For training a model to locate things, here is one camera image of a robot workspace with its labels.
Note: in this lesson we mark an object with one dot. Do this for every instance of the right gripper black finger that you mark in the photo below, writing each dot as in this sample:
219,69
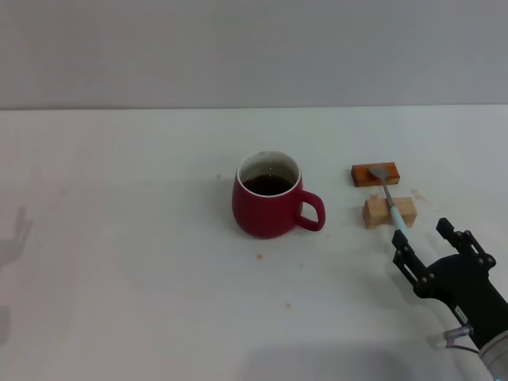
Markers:
470,244
409,258

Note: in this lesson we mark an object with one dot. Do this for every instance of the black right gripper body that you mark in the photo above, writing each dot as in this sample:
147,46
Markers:
464,285

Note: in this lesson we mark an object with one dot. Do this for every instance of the red ceramic mug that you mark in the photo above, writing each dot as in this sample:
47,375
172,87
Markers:
262,216

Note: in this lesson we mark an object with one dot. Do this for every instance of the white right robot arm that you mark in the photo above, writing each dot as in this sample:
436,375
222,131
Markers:
496,357

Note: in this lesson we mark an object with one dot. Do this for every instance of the light wooden block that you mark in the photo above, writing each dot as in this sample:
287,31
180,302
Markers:
375,214

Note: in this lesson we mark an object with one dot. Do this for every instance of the reddish brown wooden block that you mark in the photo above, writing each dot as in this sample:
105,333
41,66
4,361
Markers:
363,176

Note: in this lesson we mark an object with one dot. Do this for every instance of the dark brown coffee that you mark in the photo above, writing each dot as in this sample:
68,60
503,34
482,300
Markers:
266,184

